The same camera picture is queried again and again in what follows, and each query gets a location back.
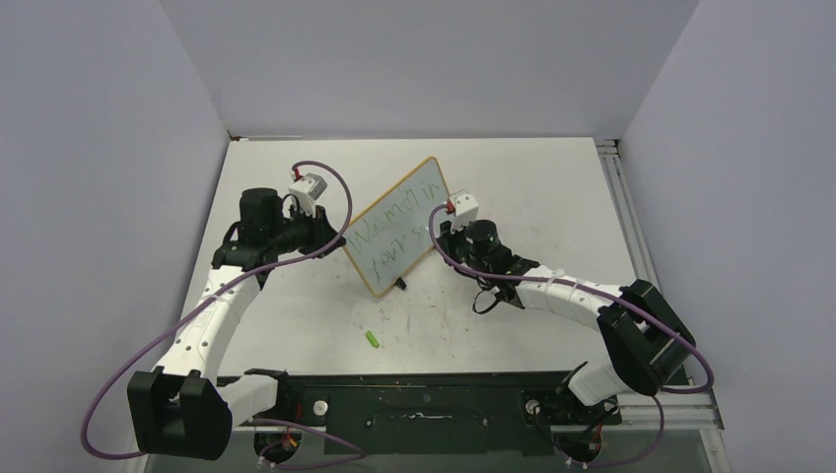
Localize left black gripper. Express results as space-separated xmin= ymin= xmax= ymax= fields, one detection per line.
xmin=268 ymin=202 xmax=345 ymax=260

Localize yellow framed whiteboard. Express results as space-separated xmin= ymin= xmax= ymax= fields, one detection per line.
xmin=344 ymin=157 xmax=450 ymax=298

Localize green marker cap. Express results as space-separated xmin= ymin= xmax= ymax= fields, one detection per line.
xmin=365 ymin=331 xmax=380 ymax=349

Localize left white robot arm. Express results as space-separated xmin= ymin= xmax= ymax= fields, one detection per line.
xmin=127 ymin=178 xmax=345 ymax=460

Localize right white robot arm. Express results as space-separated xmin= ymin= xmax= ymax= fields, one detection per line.
xmin=436 ymin=220 xmax=696 ymax=422

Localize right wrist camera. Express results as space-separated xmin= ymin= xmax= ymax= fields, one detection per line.
xmin=447 ymin=190 xmax=479 ymax=233

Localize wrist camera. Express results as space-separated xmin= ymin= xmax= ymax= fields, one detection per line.
xmin=447 ymin=190 xmax=479 ymax=233
xmin=288 ymin=173 xmax=327 ymax=217

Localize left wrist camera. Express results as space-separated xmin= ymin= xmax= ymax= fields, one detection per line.
xmin=288 ymin=173 xmax=327 ymax=217

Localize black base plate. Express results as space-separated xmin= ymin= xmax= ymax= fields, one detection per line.
xmin=262 ymin=372 xmax=621 ymax=455

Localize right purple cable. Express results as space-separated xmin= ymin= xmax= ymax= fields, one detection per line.
xmin=428 ymin=203 xmax=716 ymax=471

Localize aluminium rail frame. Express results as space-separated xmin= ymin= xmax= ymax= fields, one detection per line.
xmin=593 ymin=138 xmax=725 ymax=433

